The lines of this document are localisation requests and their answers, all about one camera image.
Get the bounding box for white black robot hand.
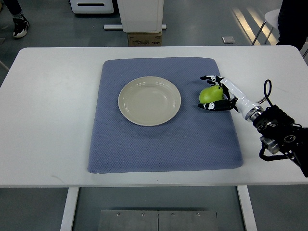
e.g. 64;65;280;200
198;75;264;121

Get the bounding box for person in dark trousers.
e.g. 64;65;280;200
3;0;29;39

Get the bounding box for person in dark clothes right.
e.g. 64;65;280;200
277;0;308;50

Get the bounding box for white table leg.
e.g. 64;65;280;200
60;187;79;231
236;185;257;231

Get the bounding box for white chair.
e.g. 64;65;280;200
251;9;280;46

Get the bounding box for green pear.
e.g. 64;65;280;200
199;85;224;103

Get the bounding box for cream round plate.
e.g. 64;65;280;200
118;76;181;127

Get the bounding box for cardboard box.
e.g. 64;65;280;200
128;32;162;47

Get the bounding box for right white table leg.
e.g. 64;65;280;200
236;185;257;231

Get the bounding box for left white table leg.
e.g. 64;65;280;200
60;187;79;231

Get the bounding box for white cabinet on base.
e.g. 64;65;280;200
104;0;167;33

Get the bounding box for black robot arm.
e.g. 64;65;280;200
253;79;308;177

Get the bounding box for blue textured mat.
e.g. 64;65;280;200
88;57;243;174

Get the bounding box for grey floor socket plate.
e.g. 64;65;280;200
222;36;236;44

